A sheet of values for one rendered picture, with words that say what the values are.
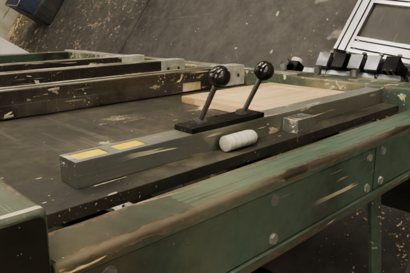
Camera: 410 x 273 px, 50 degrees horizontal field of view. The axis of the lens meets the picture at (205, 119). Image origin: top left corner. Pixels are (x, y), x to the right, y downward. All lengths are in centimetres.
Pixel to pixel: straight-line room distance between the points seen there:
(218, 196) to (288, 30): 247
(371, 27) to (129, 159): 184
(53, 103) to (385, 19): 168
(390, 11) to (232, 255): 199
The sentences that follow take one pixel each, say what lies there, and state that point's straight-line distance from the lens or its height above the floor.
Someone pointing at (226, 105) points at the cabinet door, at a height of 124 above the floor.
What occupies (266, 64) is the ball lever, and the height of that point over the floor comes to 145.
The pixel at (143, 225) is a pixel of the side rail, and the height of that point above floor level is 176.
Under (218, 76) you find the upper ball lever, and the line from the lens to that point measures 74.
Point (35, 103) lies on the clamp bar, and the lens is 118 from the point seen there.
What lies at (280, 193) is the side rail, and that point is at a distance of 57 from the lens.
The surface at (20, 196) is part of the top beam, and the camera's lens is 38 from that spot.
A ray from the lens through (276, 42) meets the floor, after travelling 291.
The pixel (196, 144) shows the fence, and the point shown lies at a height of 150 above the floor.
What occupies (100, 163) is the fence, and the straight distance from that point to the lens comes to 67.
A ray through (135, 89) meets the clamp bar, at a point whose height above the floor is 131.
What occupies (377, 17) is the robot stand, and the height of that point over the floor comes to 21.
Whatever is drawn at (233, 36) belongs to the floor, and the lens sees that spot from 317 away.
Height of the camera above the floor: 205
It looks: 44 degrees down
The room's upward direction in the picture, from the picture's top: 58 degrees counter-clockwise
